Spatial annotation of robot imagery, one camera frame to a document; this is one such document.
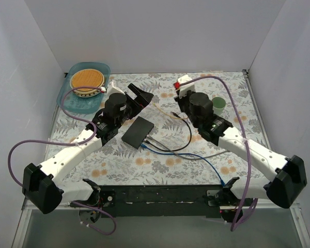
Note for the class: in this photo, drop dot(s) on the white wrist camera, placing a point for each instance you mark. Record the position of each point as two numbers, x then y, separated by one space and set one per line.
112 89
181 89

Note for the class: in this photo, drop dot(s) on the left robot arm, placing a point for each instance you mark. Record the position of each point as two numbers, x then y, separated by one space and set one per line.
43 184

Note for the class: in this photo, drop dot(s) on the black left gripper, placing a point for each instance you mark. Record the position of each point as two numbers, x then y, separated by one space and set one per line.
134 100

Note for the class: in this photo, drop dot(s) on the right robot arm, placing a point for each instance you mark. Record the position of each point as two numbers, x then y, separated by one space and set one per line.
285 177

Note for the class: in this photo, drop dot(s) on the woven basket plate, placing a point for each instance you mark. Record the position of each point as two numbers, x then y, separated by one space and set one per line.
85 82

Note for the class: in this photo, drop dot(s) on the floral table mat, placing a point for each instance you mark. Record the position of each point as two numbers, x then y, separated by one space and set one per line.
177 154

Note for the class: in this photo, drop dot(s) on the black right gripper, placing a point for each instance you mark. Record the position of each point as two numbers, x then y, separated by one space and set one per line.
182 101

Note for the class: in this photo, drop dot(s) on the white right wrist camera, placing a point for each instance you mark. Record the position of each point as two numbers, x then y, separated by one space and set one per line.
181 89

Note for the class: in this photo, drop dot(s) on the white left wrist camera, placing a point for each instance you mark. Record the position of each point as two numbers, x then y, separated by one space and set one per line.
112 89

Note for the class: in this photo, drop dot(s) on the green cup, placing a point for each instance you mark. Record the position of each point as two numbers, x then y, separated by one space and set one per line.
218 105

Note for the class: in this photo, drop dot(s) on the black network switch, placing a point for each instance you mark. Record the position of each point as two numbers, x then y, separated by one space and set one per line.
137 132

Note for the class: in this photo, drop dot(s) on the aluminium frame rail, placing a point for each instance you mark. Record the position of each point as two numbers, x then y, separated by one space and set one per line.
269 226

